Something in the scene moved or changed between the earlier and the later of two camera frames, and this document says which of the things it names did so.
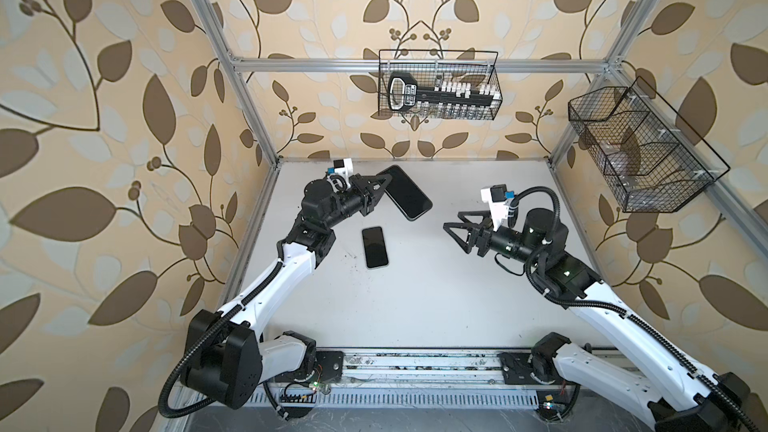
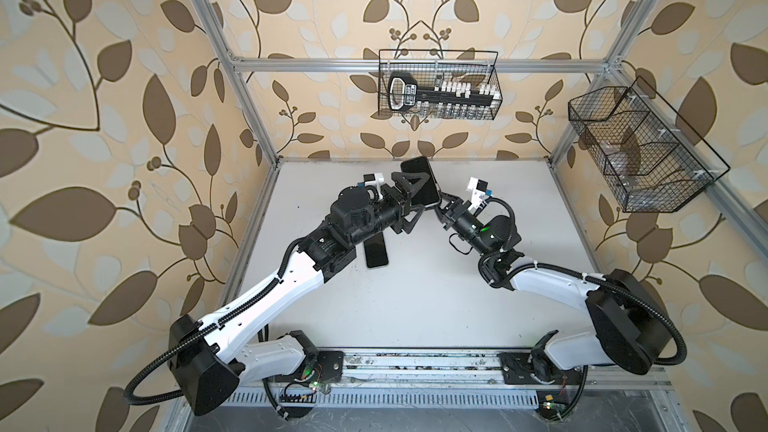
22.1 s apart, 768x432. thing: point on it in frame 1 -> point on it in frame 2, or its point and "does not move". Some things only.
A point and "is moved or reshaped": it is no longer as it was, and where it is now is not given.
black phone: [406, 195] is moved or reshaped
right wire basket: [648, 156] does not move
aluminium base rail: [409, 379] does not move
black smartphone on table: [374, 247] does not move
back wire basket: [439, 84] does not move
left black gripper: [363, 194] -> [398, 203]
